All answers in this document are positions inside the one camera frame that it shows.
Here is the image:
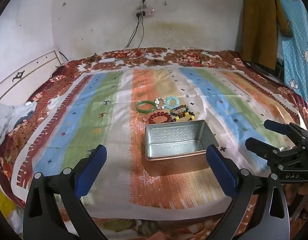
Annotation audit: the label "yellow beaded bracelet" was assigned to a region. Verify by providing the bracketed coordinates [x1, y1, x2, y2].
[172, 112, 195, 122]

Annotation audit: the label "white headboard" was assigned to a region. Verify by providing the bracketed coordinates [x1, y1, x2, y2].
[0, 50, 68, 106]

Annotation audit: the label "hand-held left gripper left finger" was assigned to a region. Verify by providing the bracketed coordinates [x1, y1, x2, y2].
[23, 144, 107, 240]

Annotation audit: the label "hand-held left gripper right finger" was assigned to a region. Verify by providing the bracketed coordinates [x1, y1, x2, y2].
[206, 144, 292, 240]

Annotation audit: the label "yellow plastic bag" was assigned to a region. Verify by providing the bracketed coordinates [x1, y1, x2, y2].
[0, 182, 18, 222]

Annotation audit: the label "striped woven mat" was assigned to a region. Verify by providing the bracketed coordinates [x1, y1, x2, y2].
[15, 67, 302, 217]

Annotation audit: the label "red beaded bracelet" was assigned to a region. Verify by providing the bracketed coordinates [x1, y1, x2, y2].
[148, 112, 173, 124]

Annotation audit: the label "light blue beaded bracelet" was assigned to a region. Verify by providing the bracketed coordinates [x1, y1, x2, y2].
[165, 96, 180, 108]

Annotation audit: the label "white power strip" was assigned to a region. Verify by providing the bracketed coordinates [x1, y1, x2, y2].
[133, 9, 155, 18]

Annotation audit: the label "pink white beaded bracelet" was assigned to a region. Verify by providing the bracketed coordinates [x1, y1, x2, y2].
[154, 98, 167, 110]

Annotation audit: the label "dark multicolour beaded bracelet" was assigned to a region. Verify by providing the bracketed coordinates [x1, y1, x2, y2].
[170, 105, 189, 116]

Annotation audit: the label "blue printed cloth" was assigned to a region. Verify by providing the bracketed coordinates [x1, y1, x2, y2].
[259, 0, 308, 102]

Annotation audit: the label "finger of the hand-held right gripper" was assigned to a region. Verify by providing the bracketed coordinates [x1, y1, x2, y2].
[245, 137, 282, 162]
[263, 119, 305, 140]

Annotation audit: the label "grey cloth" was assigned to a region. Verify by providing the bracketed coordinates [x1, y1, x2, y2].
[0, 102, 38, 148]

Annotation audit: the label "brown hanging garment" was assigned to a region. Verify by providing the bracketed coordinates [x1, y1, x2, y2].
[240, 0, 292, 70]

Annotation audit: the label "silver metal tin box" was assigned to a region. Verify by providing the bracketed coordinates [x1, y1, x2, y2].
[144, 119, 220, 172]

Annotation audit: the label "black power cables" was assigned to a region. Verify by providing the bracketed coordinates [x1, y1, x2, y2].
[123, 15, 145, 51]

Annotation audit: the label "green jade bangle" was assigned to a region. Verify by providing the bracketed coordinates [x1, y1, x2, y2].
[136, 100, 155, 113]

